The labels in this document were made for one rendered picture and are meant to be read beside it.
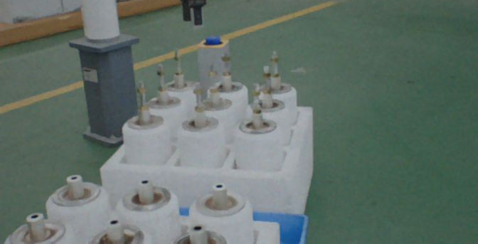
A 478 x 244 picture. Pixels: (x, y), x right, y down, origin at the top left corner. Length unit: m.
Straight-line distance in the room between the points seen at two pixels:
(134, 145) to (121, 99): 0.56
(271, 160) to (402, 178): 0.47
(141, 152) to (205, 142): 0.14
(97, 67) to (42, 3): 1.68
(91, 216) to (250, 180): 0.33
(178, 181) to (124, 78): 0.64
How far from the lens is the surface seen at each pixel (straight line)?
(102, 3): 1.74
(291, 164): 1.20
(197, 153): 1.20
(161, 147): 1.25
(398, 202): 1.46
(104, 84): 1.77
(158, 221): 0.93
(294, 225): 1.16
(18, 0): 3.34
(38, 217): 0.91
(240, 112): 1.42
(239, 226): 0.90
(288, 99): 1.39
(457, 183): 1.57
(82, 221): 0.98
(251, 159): 1.18
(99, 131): 1.84
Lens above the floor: 0.70
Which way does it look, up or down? 21 degrees down
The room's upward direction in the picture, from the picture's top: 3 degrees counter-clockwise
